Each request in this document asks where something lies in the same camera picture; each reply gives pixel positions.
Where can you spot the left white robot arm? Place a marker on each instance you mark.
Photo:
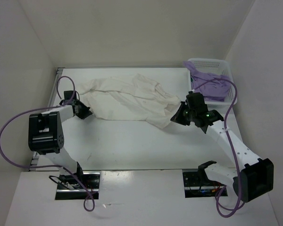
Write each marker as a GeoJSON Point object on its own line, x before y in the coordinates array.
{"type": "Point", "coordinates": [46, 137]}

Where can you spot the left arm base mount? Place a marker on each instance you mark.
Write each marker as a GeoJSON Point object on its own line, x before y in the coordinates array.
{"type": "Point", "coordinates": [69, 189]}

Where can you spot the white t shirt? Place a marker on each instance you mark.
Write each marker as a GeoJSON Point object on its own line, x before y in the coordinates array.
{"type": "Point", "coordinates": [129, 98]}

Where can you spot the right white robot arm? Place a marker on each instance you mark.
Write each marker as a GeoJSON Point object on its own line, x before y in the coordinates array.
{"type": "Point", "coordinates": [253, 176]}

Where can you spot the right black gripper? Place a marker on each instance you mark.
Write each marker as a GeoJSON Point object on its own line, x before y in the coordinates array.
{"type": "Point", "coordinates": [178, 117]}

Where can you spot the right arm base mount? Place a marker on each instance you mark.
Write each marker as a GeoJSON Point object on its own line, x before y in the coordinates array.
{"type": "Point", "coordinates": [194, 188]}

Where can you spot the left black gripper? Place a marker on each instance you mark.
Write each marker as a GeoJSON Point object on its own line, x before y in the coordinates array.
{"type": "Point", "coordinates": [85, 112]}

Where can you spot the purple t shirt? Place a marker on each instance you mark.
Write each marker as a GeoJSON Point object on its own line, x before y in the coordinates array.
{"type": "Point", "coordinates": [212, 86]}

